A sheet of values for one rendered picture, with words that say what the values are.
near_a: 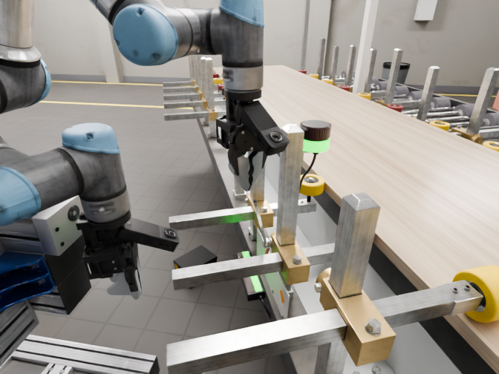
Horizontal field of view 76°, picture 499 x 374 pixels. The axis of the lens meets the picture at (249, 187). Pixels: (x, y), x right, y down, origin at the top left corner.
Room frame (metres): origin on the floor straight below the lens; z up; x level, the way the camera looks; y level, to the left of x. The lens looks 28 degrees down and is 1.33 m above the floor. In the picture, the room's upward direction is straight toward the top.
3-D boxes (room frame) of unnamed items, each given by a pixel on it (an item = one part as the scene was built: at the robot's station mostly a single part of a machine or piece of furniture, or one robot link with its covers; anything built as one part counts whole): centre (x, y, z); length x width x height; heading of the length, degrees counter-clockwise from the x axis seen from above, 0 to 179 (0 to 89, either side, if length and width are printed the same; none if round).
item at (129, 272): (0.45, 0.22, 0.90); 0.05 x 0.02 x 0.09; 14
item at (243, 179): (0.61, 0.03, 1.04); 0.06 x 0.03 x 0.09; 34
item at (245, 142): (0.62, 0.02, 1.15); 0.09 x 0.08 x 0.12; 34
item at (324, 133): (0.60, -0.13, 1.13); 0.06 x 0.06 x 0.02
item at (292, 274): (0.57, -0.09, 0.84); 0.13 x 0.06 x 0.05; 14
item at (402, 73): (6.19, -2.69, 0.28); 0.46 x 0.44 x 0.56; 80
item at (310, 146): (0.60, -0.13, 1.11); 0.06 x 0.06 x 0.02
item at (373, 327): (0.28, -0.16, 0.98); 0.02 x 0.02 x 0.01
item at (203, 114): (1.76, 0.25, 0.84); 0.43 x 0.03 x 0.04; 104
